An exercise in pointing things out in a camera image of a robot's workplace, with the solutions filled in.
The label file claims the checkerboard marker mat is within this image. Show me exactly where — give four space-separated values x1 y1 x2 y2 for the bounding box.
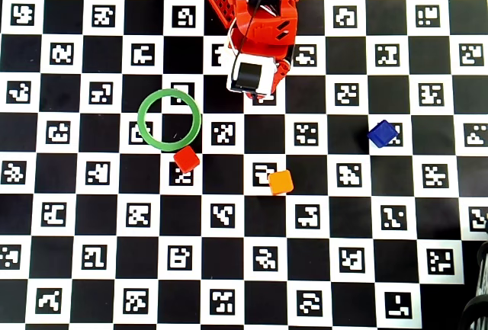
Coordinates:
0 0 488 330

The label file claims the red cube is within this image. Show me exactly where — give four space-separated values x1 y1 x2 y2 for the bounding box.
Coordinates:
173 146 201 174

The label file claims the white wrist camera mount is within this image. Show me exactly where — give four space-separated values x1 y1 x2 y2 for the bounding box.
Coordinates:
226 53 278 99

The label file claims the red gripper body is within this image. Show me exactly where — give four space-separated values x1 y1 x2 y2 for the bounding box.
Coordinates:
230 5 297 59

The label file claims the green ring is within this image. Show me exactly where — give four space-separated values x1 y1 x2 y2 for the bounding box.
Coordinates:
136 88 202 152

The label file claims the orange cube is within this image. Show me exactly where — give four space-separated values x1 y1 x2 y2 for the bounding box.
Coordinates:
268 169 295 196

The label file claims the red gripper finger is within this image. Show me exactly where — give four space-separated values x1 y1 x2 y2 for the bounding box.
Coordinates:
271 57 294 93

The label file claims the black tripod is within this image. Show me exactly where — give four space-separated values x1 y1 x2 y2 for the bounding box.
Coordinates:
459 240 488 330

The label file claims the blue cube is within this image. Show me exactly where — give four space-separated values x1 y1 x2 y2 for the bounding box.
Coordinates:
367 119 400 149

